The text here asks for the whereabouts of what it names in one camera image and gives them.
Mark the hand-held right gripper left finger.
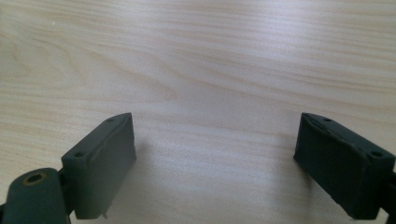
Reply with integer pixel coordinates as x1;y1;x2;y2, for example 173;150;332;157
61;112;137;220

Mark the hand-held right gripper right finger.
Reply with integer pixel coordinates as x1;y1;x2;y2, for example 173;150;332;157
292;112;396;220

